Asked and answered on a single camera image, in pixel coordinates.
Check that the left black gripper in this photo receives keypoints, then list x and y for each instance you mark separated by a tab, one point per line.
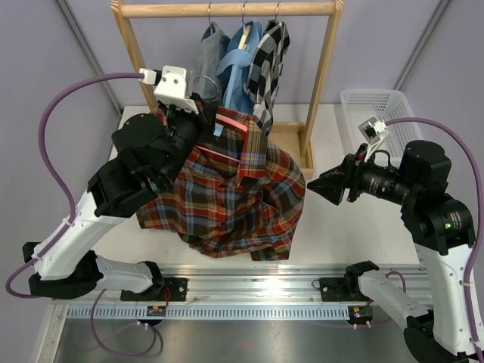
206	119

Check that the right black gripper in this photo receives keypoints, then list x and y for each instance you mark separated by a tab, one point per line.
350	174

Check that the pink hanger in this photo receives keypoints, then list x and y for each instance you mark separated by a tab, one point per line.
221	123

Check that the red plaid shirt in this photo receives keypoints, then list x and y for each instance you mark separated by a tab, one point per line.
242	194

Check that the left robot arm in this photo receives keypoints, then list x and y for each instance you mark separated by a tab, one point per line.
151	152

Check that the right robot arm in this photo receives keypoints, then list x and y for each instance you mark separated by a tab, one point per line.
442	230

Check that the light blue shirt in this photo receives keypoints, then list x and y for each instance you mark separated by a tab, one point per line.
233	68

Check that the black white checked shirt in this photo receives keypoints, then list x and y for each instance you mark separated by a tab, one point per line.
266	71

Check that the grey shirt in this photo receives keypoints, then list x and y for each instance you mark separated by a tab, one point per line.
212	48

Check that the wooden hanger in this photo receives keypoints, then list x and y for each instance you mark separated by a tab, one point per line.
247	27

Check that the grey shirt hanger hook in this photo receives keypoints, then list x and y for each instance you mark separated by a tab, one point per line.
209	13

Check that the checked shirt hanger hook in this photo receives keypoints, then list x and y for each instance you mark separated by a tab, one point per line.
277	9

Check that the white plastic basket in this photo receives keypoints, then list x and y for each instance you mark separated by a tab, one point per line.
361	104

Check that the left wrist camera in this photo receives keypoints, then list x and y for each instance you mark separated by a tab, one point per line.
171	90

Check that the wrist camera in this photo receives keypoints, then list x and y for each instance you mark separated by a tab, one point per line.
171	90
375	132

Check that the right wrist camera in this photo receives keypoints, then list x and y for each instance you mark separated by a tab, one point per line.
375	132

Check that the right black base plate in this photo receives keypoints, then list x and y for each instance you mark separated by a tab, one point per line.
341	290

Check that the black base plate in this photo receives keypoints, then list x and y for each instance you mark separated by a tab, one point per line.
174	288
341	290

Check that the aluminium rail frame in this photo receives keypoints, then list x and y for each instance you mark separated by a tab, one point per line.
239	279

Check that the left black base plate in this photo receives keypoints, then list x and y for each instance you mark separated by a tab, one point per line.
174	288

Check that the white slotted cable duct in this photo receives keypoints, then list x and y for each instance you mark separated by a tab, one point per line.
324	313

